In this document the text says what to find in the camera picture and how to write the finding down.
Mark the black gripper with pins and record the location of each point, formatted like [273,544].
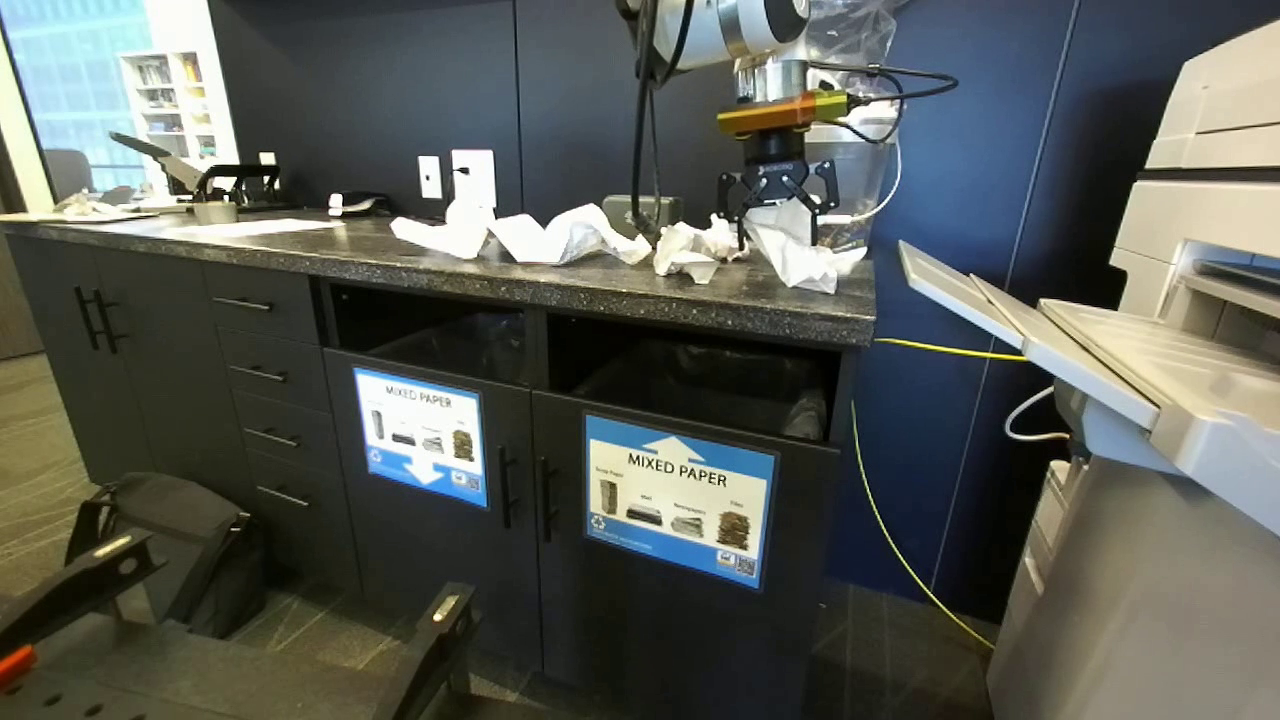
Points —
[778,168]

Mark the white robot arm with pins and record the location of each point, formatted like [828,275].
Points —
[771,114]

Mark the small crumpled white paper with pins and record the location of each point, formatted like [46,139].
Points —
[695,255]

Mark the black bin liner bag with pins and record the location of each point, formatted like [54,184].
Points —
[719,385]

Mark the left bin cabinet door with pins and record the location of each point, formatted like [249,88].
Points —
[415,543]

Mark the small dark grey box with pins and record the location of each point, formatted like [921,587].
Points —
[630,212]

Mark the right mixed paper sign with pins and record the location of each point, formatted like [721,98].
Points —
[679,498]

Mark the mixed paper sign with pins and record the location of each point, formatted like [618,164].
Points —
[679,498]
[422,433]

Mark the left mixed paper sign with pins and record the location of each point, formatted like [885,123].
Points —
[422,433]

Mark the large grey office printer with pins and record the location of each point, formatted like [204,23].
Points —
[1149,580]

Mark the dark drawer cabinet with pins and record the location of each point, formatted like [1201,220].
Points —
[198,368]

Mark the white wall power outlet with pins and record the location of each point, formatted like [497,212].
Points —
[473,175]

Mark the white wall switch plate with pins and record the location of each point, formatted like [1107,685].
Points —
[428,176]

